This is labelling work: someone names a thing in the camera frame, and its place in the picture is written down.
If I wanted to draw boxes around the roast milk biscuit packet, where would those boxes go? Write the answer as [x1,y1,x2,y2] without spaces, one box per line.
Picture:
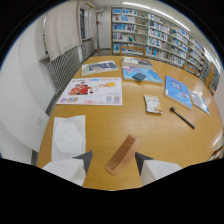
[143,94,164,115]

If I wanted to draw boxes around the grey radiator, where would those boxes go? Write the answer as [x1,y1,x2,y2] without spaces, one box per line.
[45,46,82,92]

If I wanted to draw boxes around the wooden chair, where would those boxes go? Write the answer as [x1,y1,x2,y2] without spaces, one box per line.
[119,45,147,59]
[181,63,199,77]

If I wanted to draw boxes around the blue illustrated book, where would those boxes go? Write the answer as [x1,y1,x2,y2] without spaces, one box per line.
[122,65,164,85]

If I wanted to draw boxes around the white poster with red figures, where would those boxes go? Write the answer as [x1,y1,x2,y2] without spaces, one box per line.
[56,76,124,107]

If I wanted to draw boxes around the light blue booklet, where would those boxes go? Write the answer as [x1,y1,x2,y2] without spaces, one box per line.
[187,88,211,115]

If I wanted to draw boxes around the white curtain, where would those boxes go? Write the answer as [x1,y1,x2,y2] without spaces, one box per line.
[43,0,83,62]

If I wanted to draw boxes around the white face mask packet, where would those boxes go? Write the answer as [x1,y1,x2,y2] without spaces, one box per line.
[51,114,87,162]

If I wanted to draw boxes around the black pen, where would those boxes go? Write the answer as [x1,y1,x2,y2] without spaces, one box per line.
[169,106,196,130]

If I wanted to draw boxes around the library bookshelf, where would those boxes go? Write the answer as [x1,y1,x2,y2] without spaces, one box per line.
[110,6,222,92]

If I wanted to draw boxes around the wooden comb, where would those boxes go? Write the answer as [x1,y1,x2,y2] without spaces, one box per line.
[104,134,141,176]

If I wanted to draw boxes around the dark cover book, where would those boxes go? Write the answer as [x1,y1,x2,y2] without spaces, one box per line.
[120,56,154,70]

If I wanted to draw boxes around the small dark blue box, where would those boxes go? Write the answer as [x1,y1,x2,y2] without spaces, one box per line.
[131,72,148,82]

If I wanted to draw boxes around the grey green magazine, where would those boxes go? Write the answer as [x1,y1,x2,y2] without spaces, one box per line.
[80,60,120,77]

